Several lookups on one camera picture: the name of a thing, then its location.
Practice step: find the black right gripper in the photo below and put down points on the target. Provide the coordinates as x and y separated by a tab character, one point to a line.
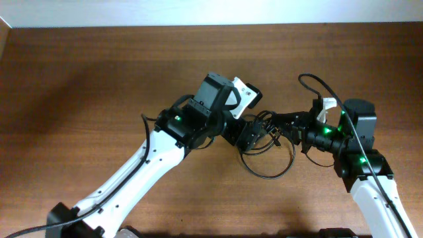
305	131

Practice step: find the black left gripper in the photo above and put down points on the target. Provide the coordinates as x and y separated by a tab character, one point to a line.
250	137

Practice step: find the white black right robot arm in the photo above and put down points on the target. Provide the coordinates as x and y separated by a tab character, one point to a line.
365	172

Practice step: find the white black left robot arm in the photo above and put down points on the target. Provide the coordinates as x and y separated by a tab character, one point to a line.
177	131

